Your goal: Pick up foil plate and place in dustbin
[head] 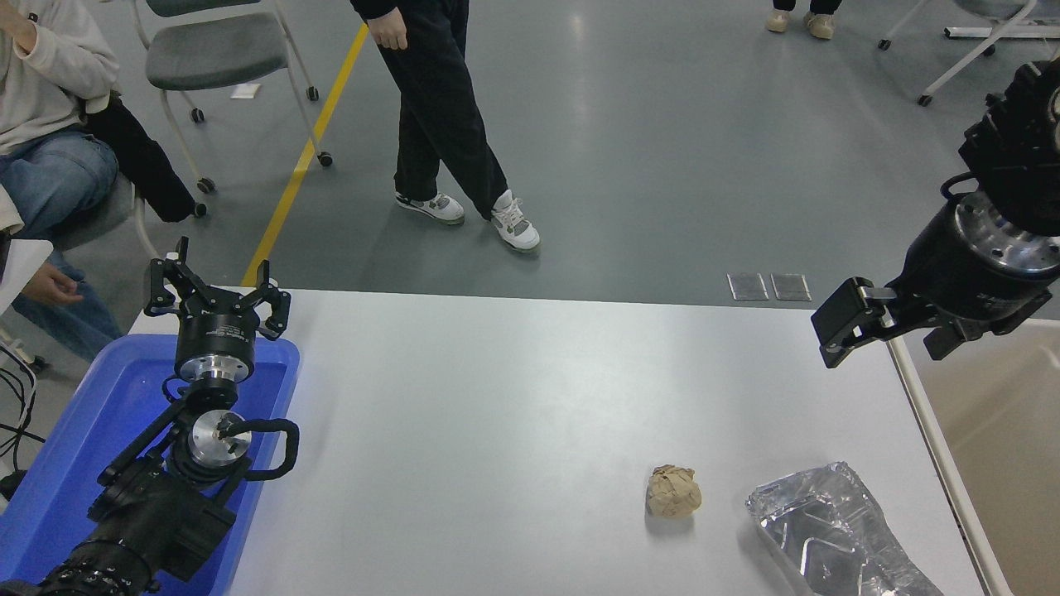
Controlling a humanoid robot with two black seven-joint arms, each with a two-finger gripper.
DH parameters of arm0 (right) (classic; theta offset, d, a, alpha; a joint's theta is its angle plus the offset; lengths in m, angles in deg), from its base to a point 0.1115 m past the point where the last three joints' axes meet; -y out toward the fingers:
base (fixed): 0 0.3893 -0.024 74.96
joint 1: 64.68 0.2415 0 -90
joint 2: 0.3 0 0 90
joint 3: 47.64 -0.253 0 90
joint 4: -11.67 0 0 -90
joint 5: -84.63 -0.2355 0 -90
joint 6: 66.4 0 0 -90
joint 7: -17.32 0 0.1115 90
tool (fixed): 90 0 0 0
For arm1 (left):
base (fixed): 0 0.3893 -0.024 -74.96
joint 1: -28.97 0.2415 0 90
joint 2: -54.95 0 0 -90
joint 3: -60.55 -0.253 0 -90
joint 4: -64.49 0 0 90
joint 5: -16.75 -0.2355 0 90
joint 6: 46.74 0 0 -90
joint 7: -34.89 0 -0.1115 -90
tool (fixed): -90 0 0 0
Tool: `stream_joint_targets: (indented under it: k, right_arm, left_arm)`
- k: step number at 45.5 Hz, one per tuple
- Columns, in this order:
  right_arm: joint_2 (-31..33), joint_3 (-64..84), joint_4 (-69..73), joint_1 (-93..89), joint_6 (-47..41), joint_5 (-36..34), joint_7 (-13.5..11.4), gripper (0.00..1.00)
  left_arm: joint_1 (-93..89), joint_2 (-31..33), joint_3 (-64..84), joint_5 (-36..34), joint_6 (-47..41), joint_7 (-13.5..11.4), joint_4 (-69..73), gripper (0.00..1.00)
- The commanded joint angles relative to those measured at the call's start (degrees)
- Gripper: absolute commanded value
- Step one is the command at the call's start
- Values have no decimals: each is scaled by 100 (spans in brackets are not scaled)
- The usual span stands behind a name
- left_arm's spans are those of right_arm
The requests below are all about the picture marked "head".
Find black cables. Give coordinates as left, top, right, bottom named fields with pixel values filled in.
left=0, top=339, right=44, bottom=469

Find standing person's right hand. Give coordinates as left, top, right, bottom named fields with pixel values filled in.
left=367, top=10, right=409, bottom=51

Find seated person's resting hand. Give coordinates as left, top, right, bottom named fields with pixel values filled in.
left=23, top=263, right=84, bottom=308

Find blue plastic tray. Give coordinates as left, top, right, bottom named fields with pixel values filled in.
left=0, top=334, right=301, bottom=596

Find seated person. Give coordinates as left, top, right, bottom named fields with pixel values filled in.
left=0, top=0, right=127, bottom=363

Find black garment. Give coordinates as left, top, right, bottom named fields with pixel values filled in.
left=83, top=94, right=200, bottom=224

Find large pale bin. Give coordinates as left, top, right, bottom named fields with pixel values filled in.
left=886, top=319, right=1060, bottom=596

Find white wheeled frame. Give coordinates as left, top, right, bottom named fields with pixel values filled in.
left=878, top=0, right=1060, bottom=107

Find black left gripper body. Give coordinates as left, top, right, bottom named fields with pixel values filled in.
left=174, top=288, right=267, bottom=365

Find standing person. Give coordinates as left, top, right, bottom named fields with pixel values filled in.
left=349, top=0, right=542, bottom=254

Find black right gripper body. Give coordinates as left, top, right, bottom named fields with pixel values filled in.
left=888, top=203, right=1060, bottom=338

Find seated person's chair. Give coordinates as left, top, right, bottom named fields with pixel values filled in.
left=50, top=170, right=208, bottom=259

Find distant person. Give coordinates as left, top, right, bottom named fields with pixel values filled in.
left=764, top=0, right=844, bottom=41

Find seated person's raised hand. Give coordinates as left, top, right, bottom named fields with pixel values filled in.
left=0, top=2, right=39, bottom=52

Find grey wheeled chair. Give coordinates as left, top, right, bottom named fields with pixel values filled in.
left=128, top=0, right=334, bottom=195

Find crumpled tan paper ball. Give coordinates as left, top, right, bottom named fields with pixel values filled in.
left=645, top=464, right=703, bottom=520

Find white board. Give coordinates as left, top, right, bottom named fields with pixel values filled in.
left=0, top=238, right=55, bottom=317

